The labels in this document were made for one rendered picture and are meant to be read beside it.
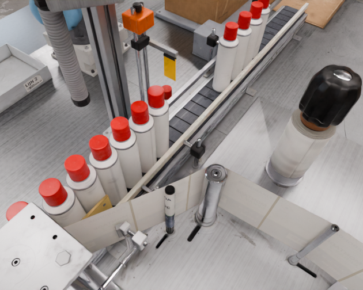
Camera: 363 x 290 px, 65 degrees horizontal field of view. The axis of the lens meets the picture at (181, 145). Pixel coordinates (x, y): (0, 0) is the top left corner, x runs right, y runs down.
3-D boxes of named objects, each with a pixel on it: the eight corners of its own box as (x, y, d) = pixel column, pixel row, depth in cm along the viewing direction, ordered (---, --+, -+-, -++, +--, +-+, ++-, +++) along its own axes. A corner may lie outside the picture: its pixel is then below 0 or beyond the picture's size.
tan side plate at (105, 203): (80, 254, 56) (67, 239, 49) (78, 251, 56) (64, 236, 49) (116, 214, 61) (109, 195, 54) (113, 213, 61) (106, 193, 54)
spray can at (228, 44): (223, 95, 85) (235, 33, 69) (208, 88, 87) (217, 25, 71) (231, 86, 88) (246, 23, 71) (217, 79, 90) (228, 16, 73)
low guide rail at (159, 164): (119, 214, 61) (118, 210, 59) (115, 211, 61) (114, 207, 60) (307, 8, 114) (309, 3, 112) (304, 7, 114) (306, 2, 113)
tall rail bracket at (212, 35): (220, 81, 96) (228, 37, 83) (202, 72, 99) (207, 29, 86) (225, 76, 98) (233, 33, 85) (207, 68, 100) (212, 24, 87)
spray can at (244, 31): (235, 84, 89) (250, 21, 72) (220, 77, 90) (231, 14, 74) (243, 75, 91) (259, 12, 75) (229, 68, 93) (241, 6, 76)
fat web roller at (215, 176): (208, 231, 61) (220, 190, 46) (191, 218, 62) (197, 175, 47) (219, 214, 63) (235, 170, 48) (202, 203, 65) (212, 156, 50)
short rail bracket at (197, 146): (197, 172, 75) (200, 146, 65) (187, 167, 76) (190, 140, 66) (203, 164, 77) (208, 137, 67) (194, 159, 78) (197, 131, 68)
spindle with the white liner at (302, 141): (294, 193, 67) (363, 102, 43) (259, 174, 70) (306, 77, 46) (307, 167, 71) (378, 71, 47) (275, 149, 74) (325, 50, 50)
